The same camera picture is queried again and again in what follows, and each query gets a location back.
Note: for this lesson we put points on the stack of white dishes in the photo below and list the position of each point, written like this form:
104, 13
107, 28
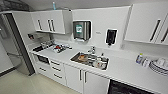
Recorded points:
160, 66

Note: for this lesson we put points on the stainless steel refrigerator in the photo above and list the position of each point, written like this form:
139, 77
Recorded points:
20, 50

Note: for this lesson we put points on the white cup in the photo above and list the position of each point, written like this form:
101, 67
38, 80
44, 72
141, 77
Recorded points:
99, 62

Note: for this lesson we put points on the white wall cabinet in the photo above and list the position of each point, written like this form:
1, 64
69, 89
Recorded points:
50, 21
143, 23

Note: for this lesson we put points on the steel paper towel dispenser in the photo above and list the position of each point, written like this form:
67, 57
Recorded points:
81, 30

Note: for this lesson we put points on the orange bowl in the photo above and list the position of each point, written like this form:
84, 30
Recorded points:
82, 58

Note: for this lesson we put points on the black tray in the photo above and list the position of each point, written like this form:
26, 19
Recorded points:
37, 49

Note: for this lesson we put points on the teal bottle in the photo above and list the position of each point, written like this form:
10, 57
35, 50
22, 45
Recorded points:
54, 6

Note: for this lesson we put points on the steel kitchen sink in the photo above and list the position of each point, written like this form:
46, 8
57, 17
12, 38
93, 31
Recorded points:
76, 60

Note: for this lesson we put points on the black soap dispenser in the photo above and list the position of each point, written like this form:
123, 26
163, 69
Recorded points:
111, 36

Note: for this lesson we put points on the blue dish soap bottle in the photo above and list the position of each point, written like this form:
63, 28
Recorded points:
139, 59

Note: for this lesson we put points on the stainless steel dishwasher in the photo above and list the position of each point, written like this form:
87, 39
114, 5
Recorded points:
128, 88

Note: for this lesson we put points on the white base cabinet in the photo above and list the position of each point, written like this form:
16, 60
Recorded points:
73, 78

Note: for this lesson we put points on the chrome sink faucet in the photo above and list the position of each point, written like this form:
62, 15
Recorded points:
92, 50

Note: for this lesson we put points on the black built-in microwave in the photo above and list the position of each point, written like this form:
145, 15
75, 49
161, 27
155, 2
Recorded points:
42, 59

